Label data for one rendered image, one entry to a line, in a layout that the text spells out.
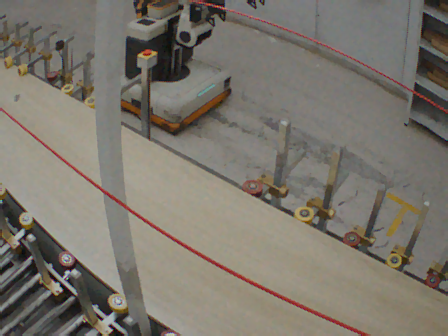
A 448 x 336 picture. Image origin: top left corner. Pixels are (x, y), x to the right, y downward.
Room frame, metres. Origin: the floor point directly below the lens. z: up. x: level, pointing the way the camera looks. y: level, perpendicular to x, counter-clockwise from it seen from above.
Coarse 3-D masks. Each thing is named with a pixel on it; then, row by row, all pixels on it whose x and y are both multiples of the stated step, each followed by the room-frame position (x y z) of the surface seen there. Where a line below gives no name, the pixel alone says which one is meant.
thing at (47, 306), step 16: (0, 240) 1.46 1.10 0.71; (0, 272) 1.33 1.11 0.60; (32, 272) 1.31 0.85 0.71; (16, 288) 1.18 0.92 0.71; (64, 288) 1.20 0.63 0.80; (0, 304) 1.06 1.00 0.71; (16, 304) 1.15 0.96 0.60; (48, 304) 1.14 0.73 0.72; (80, 304) 1.14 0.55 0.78; (0, 320) 1.02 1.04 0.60; (32, 320) 1.02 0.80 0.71; (64, 320) 1.07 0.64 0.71
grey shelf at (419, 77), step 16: (432, 0) 3.95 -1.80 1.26; (432, 16) 3.96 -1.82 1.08; (416, 48) 3.63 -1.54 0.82; (432, 48) 3.57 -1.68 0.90; (416, 64) 3.61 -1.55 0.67; (416, 80) 3.60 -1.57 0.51; (416, 96) 3.94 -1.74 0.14; (432, 96) 3.89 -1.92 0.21; (416, 112) 3.66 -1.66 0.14; (432, 112) 3.71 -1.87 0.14; (432, 128) 3.46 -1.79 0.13
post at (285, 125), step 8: (288, 120) 1.88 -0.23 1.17; (280, 128) 1.87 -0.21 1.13; (288, 128) 1.86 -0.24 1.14; (280, 136) 1.87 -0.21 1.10; (288, 136) 1.87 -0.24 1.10; (280, 144) 1.86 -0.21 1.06; (288, 144) 1.88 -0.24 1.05; (280, 152) 1.86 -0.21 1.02; (280, 160) 1.86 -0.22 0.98; (280, 168) 1.86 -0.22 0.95; (280, 176) 1.85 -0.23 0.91; (280, 184) 1.86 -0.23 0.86; (272, 200) 1.87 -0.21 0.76; (280, 200) 1.87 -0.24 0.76
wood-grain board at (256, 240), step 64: (0, 64) 2.92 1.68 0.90; (0, 128) 2.13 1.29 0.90; (64, 128) 2.13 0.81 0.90; (64, 192) 1.67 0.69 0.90; (128, 192) 1.71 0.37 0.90; (192, 192) 1.74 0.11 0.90; (192, 256) 1.40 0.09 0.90; (256, 256) 1.42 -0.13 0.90; (320, 256) 1.41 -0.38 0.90; (192, 320) 1.08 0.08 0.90; (256, 320) 1.09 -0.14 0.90; (320, 320) 1.08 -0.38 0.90; (384, 320) 1.03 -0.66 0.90
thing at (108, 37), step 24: (96, 0) 1.03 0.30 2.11; (120, 0) 1.03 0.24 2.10; (96, 24) 1.03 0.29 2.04; (120, 24) 1.03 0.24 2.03; (96, 48) 1.02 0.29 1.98; (120, 48) 1.04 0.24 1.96; (96, 72) 1.02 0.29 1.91; (120, 72) 1.04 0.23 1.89; (96, 96) 1.02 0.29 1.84; (96, 120) 1.03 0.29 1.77; (120, 120) 1.04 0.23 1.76; (120, 144) 1.03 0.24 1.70; (120, 168) 1.03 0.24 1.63; (120, 192) 1.02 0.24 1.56; (120, 216) 1.01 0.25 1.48; (120, 240) 1.00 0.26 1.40; (120, 264) 1.02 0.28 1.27; (144, 312) 1.03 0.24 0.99
